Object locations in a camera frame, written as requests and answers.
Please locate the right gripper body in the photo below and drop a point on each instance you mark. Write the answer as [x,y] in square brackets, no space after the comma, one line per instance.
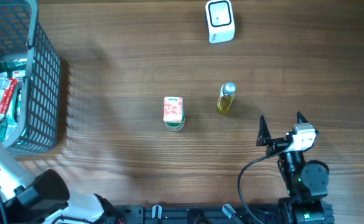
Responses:
[275,144]

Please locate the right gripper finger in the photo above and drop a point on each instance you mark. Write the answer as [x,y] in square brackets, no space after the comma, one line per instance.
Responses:
[264,136]
[300,118]

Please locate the yellow liquid Vim bottle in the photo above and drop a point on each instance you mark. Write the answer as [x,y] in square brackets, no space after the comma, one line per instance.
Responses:
[226,97]

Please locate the green lid jar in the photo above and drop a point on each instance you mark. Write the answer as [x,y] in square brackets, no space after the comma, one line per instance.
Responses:
[175,126]

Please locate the green 3M product package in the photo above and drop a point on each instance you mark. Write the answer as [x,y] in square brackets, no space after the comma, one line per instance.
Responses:
[12,73]

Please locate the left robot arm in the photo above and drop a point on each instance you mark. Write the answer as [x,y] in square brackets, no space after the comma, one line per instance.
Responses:
[46,198]

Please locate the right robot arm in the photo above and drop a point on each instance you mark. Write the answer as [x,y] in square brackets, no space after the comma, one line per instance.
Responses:
[306,181]

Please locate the white barcode scanner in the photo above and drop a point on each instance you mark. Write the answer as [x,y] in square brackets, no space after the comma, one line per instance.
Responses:
[220,21]

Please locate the grey plastic shopping basket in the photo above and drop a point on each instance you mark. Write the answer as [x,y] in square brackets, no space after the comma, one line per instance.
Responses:
[23,37]

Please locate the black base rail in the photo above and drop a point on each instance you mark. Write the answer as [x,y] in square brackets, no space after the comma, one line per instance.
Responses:
[263,213]

